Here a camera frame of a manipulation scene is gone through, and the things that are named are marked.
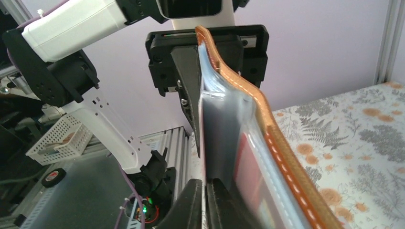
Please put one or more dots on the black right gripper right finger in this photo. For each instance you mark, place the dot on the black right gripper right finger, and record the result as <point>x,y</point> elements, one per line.
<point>224,211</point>

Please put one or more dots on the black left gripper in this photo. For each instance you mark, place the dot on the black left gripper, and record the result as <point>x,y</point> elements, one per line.
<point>174,61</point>

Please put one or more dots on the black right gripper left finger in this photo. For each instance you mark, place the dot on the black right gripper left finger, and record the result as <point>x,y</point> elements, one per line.
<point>186,213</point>

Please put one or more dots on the grey red striped card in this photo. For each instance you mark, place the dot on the grey red striped card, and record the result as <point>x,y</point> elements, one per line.
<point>249,181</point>

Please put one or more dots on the brown leather card holder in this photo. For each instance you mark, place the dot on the brown leather card holder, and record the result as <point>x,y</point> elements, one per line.
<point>229,106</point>

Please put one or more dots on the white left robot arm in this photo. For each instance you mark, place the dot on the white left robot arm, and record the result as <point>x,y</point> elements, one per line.
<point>48,52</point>

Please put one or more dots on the black tape roll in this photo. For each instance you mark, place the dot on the black tape roll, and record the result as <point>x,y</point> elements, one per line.
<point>53,178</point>

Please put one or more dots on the white perforated basket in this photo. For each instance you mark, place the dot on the white perforated basket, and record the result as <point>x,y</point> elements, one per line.
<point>66,139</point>

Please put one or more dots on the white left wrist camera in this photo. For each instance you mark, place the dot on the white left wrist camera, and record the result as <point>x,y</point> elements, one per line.
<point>187,14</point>

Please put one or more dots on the aluminium mounting rail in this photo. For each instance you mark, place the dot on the aluminium mounting rail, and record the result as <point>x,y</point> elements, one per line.
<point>91,194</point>

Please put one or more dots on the left aluminium corner post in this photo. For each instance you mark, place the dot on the left aluminium corner post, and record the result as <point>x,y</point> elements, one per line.
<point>393,26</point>

